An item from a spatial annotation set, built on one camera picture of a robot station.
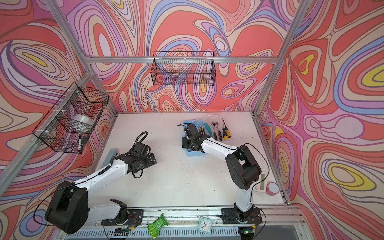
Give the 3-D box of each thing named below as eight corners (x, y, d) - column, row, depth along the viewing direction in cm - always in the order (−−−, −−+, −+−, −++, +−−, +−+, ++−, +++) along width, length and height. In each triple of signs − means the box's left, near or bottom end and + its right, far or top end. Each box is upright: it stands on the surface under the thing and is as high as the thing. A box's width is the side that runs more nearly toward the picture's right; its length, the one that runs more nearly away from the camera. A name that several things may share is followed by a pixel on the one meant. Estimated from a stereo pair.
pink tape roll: (263, 192, 83) (267, 188, 78) (267, 184, 85) (271, 180, 81) (272, 198, 80) (276, 195, 76) (276, 190, 83) (281, 187, 79)
